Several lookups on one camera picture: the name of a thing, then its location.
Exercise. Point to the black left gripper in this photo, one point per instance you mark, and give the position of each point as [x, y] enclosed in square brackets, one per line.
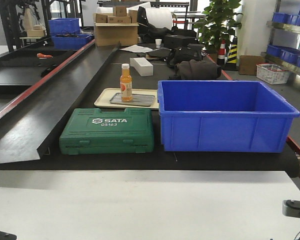
[7, 236]

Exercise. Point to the beige plastic tray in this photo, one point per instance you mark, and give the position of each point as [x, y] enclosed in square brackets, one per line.
[104, 99]

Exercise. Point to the small grey metal tray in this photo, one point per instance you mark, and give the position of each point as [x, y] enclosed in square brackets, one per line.
[144, 100]

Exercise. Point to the green SATA tool case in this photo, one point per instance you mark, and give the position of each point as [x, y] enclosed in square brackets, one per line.
[93, 131]

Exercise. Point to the large blue plastic bin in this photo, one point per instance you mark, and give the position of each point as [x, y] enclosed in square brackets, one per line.
[223, 116]

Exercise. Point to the brown cardboard box on floor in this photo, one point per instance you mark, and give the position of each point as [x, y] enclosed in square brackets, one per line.
[248, 64]

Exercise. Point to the black yellow traffic cone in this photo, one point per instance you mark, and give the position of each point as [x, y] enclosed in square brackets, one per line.
[231, 63]

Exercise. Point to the dark cloth bundle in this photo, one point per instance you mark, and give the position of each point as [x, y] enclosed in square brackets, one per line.
[196, 70]

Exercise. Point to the red white traffic cone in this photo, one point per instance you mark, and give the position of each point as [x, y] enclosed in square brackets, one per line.
[221, 53]

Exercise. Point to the black bag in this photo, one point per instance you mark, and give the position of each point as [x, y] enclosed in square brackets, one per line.
[181, 54]

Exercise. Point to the orange juice bottle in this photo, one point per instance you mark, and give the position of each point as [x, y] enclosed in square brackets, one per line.
[126, 83]

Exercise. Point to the green potted plant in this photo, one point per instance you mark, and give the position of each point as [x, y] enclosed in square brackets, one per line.
[219, 23]

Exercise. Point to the blue crate lower stacked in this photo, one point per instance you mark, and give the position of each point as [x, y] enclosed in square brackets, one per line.
[71, 41]

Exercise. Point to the blue crate stacked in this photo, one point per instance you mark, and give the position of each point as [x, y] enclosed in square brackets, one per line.
[60, 26]
[71, 41]

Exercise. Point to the white rectangular box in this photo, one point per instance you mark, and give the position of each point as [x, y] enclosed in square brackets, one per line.
[142, 66]

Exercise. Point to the black equipment case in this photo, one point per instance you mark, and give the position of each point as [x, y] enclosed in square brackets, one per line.
[175, 41]

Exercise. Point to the blue crate upper stacked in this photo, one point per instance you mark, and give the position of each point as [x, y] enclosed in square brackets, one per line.
[60, 26]

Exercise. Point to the white paper cup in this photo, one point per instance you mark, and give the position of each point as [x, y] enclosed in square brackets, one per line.
[158, 42]

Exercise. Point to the large open cardboard box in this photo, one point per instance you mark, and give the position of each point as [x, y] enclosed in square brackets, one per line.
[109, 34]

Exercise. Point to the white paper sheet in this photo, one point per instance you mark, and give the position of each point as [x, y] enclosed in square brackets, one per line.
[137, 49]

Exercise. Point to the white foam roll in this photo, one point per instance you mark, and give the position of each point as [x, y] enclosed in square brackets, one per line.
[158, 17]

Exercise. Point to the black angled guide rail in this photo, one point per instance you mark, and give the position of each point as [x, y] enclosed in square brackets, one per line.
[31, 122]

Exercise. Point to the white wire basket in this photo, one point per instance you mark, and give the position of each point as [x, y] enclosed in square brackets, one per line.
[272, 74]

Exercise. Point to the orange handled tool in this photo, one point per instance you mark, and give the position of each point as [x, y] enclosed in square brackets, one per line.
[44, 56]

